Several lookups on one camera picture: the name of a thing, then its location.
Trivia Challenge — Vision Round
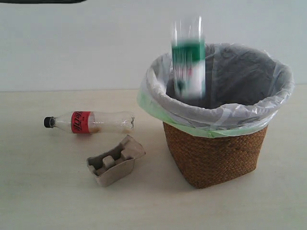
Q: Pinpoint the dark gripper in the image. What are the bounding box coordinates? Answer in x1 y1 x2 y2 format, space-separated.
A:
0 0 85 4

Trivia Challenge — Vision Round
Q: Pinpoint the red label cola bottle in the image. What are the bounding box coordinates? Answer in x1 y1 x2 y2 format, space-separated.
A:
44 111 135 134

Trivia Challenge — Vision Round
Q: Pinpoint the green label water bottle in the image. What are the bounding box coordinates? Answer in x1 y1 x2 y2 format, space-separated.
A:
171 15 206 99

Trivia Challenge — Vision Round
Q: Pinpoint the grey pulp cardboard tray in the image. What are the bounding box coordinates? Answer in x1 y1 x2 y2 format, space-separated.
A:
86 135 145 187

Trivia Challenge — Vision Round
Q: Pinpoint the green plastic bin liner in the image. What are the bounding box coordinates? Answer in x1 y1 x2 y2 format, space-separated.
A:
137 89 267 138

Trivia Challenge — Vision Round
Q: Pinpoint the white plastic bin liner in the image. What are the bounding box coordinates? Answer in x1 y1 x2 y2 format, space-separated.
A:
140 43 295 130

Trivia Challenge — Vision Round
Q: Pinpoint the woven brown wicker basket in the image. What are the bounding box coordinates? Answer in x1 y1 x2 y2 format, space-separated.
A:
163 123 267 188

